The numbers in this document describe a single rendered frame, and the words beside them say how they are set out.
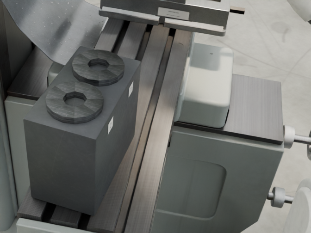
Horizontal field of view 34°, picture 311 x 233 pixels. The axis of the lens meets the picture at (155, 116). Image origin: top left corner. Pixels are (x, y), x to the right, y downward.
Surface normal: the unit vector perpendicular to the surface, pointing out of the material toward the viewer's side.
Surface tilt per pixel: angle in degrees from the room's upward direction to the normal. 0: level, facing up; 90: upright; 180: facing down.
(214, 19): 90
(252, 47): 0
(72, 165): 90
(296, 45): 0
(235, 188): 90
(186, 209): 90
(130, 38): 0
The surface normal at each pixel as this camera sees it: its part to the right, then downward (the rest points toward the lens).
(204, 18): -0.16, 0.64
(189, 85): 0.10, -0.75
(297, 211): -0.99, -0.04
